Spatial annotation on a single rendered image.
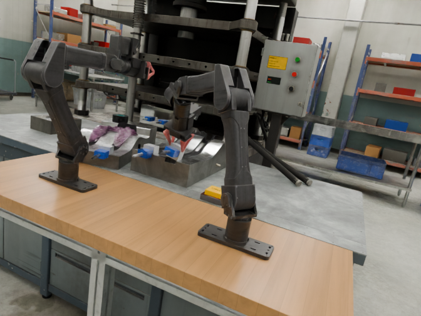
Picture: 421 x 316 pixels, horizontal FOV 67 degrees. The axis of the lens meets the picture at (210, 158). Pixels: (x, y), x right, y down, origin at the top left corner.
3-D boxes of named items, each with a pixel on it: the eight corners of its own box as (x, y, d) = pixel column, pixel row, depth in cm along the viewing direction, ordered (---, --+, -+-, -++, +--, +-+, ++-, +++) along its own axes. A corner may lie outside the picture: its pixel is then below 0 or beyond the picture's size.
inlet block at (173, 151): (164, 162, 111) (170, 147, 110) (153, 155, 112) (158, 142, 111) (181, 160, 123) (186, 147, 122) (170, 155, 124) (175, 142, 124)
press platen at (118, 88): (237, 143, 185) (243, 113, 180) (71, 102, 232) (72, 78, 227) (271, 131, 260) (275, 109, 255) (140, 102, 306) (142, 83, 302)
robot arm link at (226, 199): (221, 190, 83) (234, 199, 78) (247, 189, 88) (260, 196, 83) (217, 212, 84) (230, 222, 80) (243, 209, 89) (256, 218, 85)
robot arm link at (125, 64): (121, 54, 120) (108, 51, 114) (133, 56, 118) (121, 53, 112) (119, 73, 121) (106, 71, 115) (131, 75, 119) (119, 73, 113)
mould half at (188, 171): (186, 187, 120) (191, 153, 116) (129, 170, 129) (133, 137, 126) (232, 163, 165) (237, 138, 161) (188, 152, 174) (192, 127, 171)
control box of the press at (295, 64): (262, 282, 206) (317, 44, 170) (218, 264, 217) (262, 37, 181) (270, 266, 226) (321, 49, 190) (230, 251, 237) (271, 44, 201)
